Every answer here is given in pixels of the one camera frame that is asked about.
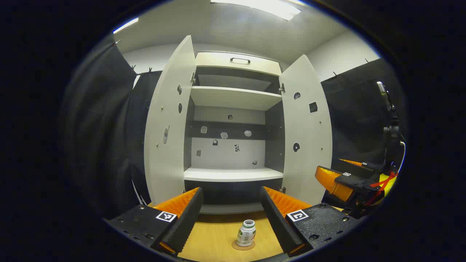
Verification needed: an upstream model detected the black backdrop cloth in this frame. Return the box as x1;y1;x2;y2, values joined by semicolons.
60;40;406;219

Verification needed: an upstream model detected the white plastic bottle green ring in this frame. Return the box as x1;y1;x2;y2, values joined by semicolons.
236;219;256;248

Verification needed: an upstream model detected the round brown coaster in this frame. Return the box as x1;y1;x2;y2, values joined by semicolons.
232;240;256;251

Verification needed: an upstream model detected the narrow ceiling light strip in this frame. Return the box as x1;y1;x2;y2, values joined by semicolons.
113;17;139;34

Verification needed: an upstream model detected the wide ceiling light panel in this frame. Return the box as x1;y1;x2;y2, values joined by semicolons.
210;0;302;21

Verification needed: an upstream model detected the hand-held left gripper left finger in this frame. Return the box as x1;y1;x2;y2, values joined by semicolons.
104;187;204;257

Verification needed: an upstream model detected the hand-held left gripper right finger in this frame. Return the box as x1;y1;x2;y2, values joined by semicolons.
260;186;359;257

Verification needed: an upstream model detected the white cabinet door black handle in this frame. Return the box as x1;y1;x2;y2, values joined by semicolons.
279;55;333;206

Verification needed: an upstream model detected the white cabinet door with stickers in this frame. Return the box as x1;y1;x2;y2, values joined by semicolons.
144;35;197;206

